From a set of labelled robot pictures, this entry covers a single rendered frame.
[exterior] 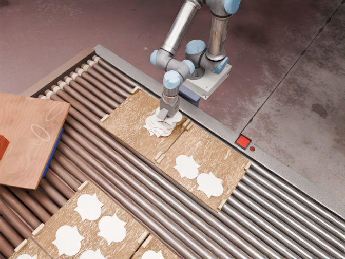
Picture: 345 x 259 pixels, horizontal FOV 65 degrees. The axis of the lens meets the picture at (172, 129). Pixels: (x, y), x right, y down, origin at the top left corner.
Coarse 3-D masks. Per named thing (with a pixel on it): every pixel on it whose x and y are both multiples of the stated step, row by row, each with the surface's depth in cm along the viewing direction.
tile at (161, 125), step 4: (152, 116) 159; (156, 116) 159; (152, 120) 158; (156, 120) 158; (156, 124) 156; (160, 124) 156; (164, 124) 157; (168, 124) 157; (172, 124) 157; (160, 128) 155; (164, 128) 155; (168, 128) 155
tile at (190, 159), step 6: (180, 156) 149; (186, 156) 150; (192, 156) 150; (180, 162) 148; (186, 162) 148; (192, 162) 148; (174, 168) 146; (180, 168) 146; (186, 168) 146; (192, 168) 146; (180, 174) 144; (186, 174) 144; (192, 174) 144
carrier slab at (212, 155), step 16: (192, 128) 160; (176, 144) 154; (192, 144) 155; (208, 144) 155; (224, 144) 156; (208, 160) 150; (224, 160) 151; (240, 160) 151; (176, 176) 144; (224, 176) 146; (240, 176) 146; (192, 192) 140; (224, 192) 141
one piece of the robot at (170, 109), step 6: (162, 96) 138; (162, 102) 139; (168, 102) 135; (174, 102) 136; (162, 108) 143; (168, 108) 140; (174, 108) 139; (162, 114) 141; (168, 114) 144; (174, 114) 144
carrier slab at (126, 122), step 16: (144, 96) 171; (112, 112) 163; (128, 112) 164; (144, 112) 164; (112, 128) 157; (128, 128) 158; (144, 128) 158; (176, 128) 160; (128, 144) 152; (144, 144) 153; (160, 144) 154
